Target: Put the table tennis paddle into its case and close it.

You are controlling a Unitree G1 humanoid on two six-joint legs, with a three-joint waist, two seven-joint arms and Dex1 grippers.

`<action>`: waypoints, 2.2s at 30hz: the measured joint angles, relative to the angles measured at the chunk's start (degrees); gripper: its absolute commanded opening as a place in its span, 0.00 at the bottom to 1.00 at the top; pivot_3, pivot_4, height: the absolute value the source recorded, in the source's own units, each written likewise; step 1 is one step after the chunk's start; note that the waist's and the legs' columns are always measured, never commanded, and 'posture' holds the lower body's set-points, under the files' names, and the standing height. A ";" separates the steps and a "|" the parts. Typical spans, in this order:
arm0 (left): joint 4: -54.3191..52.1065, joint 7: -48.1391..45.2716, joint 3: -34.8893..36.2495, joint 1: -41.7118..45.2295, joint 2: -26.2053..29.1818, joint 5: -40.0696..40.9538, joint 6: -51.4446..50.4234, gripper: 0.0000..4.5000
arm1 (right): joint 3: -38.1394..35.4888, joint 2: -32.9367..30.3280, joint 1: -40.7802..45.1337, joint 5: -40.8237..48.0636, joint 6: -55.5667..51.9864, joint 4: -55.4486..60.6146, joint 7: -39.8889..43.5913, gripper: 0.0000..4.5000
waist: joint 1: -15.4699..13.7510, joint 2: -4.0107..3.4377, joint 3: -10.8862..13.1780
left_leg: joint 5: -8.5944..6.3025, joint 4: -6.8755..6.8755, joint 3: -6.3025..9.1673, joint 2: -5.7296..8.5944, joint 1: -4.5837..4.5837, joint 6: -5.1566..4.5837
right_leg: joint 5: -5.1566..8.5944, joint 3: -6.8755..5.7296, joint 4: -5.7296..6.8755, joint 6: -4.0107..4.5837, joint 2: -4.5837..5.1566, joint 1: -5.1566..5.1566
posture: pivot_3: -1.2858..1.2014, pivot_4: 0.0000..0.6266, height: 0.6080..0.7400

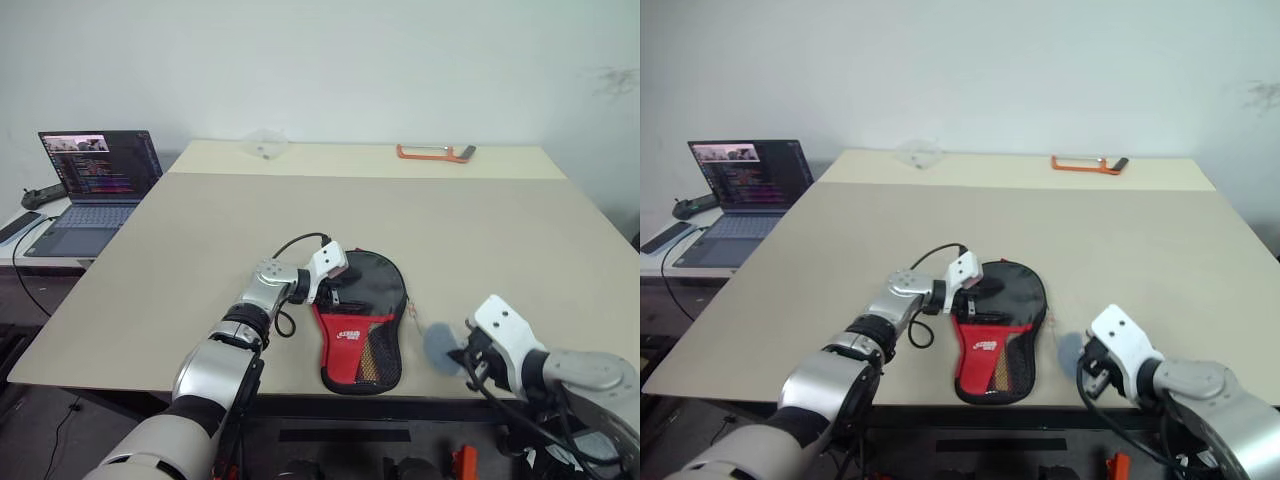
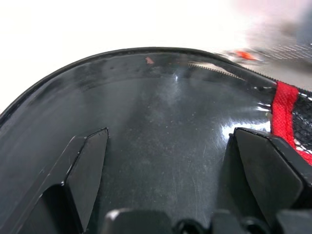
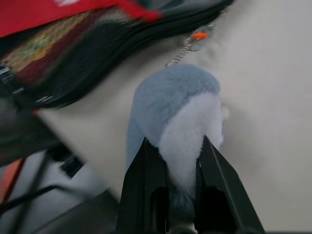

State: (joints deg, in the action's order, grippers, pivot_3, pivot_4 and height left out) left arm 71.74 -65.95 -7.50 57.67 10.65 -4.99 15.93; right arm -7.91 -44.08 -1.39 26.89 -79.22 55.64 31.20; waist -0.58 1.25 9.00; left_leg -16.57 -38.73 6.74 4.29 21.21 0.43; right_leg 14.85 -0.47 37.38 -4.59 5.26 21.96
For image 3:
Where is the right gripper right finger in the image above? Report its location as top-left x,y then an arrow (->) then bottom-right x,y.
195,135 -> 266,234

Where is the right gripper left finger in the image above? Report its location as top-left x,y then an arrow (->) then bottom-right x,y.
118,136 -> 169,234

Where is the table tennis paddle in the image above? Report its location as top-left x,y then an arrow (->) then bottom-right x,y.
2,12 -> 98,85

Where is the blue white plush keychain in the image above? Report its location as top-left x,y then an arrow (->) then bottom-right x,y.
125,63 -> 231,220

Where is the black paddle cover bag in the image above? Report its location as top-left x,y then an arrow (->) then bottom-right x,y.
0,0 -> 236,110

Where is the small red object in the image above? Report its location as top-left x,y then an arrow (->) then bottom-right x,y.
0,158 -> 25,204

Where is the orange zipper pull tab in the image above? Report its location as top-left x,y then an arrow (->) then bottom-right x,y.
191,31 -> 208,41

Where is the black floor cable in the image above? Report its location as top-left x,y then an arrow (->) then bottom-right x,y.
0,185 -> 98,213

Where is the silver ball chain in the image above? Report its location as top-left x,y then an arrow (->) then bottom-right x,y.
162,36 -> 195,71

